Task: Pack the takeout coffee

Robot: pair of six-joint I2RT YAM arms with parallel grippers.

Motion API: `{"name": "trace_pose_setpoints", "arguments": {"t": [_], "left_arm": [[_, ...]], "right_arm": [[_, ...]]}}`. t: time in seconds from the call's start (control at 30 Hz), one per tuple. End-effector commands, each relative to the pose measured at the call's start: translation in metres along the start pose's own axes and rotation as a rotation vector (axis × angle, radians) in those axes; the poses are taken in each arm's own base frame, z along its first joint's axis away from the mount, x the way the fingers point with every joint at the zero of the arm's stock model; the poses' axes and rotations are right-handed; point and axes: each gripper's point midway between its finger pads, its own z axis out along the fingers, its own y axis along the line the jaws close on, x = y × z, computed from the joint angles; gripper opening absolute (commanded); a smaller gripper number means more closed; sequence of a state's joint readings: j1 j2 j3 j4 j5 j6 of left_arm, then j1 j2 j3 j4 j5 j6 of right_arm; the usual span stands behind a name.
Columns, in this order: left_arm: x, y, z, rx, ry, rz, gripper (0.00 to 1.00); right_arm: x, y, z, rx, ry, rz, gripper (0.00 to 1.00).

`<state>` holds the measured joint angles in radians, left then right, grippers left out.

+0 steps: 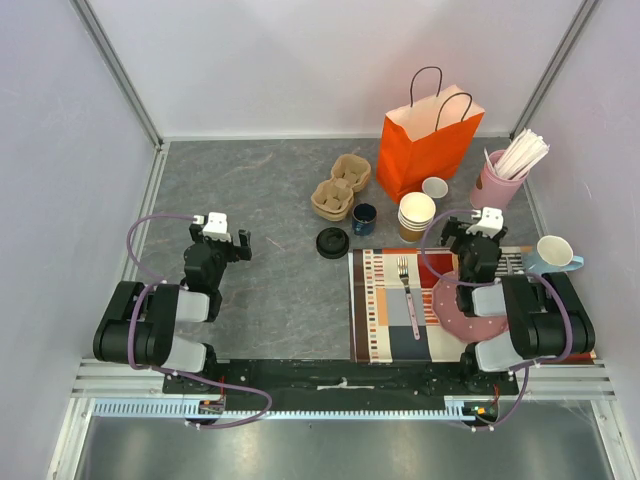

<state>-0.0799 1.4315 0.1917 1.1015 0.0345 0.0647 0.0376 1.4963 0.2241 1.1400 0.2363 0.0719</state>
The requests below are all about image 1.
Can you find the bundle of white straws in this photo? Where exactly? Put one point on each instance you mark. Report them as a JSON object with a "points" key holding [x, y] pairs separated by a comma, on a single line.
{"points": [[524, 152]]}

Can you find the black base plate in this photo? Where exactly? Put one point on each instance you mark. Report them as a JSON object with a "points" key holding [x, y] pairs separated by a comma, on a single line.
{"points": [[342, 383]]}

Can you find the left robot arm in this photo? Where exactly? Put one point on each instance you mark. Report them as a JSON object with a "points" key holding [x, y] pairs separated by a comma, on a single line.
{"points": [[138, 326]]}

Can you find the fork with pink handle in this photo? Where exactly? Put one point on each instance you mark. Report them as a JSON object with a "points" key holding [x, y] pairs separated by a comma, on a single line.
{"points": [[403, 273]]}

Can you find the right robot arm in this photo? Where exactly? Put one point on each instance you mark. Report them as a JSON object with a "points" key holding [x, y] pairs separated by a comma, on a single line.
{"points": [[546, 318]]}

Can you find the orange paper bag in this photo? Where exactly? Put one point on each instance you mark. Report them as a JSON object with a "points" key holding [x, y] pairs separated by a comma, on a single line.
{"points": [[428, 137]]}

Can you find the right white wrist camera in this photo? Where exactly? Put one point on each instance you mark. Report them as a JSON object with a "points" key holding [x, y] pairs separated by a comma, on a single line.
{"points": [[486, 219]]}

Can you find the grey slotted cable duct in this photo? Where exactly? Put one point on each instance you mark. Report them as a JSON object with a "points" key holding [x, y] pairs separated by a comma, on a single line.
{"points": [[193, 409]]}

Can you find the light blue mug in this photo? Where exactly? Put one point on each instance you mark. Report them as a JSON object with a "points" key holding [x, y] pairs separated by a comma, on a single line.
{"points": [[551, 254]]}

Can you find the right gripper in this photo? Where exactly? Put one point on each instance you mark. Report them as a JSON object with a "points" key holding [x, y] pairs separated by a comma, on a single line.
{"points": [[451, 233]]}

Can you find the stack of brown paper cups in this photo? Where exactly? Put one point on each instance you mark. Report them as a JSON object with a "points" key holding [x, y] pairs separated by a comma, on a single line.
{"points": [[416, 212]]}

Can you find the cardboard cup carrier stack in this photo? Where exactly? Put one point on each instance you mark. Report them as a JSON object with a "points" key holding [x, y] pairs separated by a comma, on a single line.
{"points": [[334, 198]]}

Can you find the patterned colourful placemat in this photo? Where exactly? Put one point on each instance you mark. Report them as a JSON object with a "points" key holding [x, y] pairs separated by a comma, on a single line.
{"points": [[380, 326]]}

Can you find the pink straw holder cup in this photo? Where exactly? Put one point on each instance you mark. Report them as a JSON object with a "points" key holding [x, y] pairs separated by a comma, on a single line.
{"points": [[493, 191]]}

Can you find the dark blue ceramic mug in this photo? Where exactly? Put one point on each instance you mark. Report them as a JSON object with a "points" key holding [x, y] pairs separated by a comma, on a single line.
{"points": [[364, 217]]}

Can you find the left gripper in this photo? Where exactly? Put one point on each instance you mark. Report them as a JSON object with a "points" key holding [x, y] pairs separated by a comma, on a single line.
{"points": [[241, 252]]}

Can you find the black plastic coffee lid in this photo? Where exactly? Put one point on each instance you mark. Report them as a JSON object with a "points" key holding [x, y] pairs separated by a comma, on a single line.
{"points": [[332, 243]]}

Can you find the pink dotted plate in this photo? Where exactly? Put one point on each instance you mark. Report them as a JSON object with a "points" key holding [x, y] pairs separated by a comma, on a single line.
{"points": [[466, 329]]}

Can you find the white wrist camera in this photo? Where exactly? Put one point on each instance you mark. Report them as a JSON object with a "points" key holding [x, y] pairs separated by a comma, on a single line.
{"points": [[486, 219], [214, 225]]}

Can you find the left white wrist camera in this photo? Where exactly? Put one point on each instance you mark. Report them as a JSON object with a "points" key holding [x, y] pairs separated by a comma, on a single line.
{"points": [[214, 225]]}

